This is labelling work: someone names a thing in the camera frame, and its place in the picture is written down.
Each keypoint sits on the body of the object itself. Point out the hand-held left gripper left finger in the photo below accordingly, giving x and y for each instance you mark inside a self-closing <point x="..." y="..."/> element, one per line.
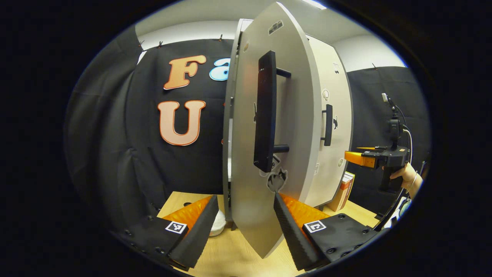
<point x="200" y="234"/>

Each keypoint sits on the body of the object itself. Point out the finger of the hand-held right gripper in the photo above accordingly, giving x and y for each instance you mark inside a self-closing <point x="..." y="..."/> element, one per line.
<point x="353" y="157"/>

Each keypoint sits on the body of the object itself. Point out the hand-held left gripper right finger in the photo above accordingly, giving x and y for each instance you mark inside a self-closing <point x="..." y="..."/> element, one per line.
<point x="292" y="234"/>

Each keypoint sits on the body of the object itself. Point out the grey cabinet door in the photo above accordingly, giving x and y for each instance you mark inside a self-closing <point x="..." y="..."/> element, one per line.
<point x="246" y="154"/>
<point x="340" y="142"/>

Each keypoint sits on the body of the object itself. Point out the grey shoe cabinet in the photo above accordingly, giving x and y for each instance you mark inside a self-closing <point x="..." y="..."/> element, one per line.
<point x="229" y="115"/>

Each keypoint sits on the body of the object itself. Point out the white round object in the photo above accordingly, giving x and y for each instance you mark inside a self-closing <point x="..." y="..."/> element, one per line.
<point x="217" y="225"/>

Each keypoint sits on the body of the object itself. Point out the black backdrop cloth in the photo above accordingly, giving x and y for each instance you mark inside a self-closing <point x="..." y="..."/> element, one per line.
<point x="153" y="161"/>
<point x="96" y="134"/>
<point x="369" y="115"/>

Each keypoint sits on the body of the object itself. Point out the ceiling light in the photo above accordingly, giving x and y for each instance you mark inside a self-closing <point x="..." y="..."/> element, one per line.
<point x="315" y="4"/>

